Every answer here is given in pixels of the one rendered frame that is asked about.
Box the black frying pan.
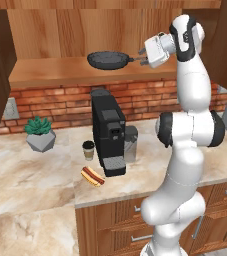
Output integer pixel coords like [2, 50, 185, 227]
[86, 50, 143, 71]

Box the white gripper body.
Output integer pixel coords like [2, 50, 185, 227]
[143, 33, 172, 70]

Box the wooden base cabinet door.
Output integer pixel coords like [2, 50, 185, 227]
[187, 211, 227, 256]

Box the silver cabinet door handle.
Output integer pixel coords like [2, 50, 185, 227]
[191, 215, 205, 241]

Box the paper coffee cup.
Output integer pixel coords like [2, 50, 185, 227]
[81, 140, 96, 162]

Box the black coffee machine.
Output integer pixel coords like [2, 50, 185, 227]
[90, 88, 140, 178]

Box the hot dog in bun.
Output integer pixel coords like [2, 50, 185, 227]
[80, 165, 106, 188]

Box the green plant in grey pot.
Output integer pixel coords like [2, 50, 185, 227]
[23, 115, 57, 154]

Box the grey wall socket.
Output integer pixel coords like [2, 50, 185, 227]
[2, 96, 21, 121]

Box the wooden drawer front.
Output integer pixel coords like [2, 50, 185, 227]
[95, 197, 150, 232]
[205, 180, 227, 219]
[97, 223, 157, 256]

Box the wooden wall cabinet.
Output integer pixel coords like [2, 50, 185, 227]
[0, 0, 223, 90]

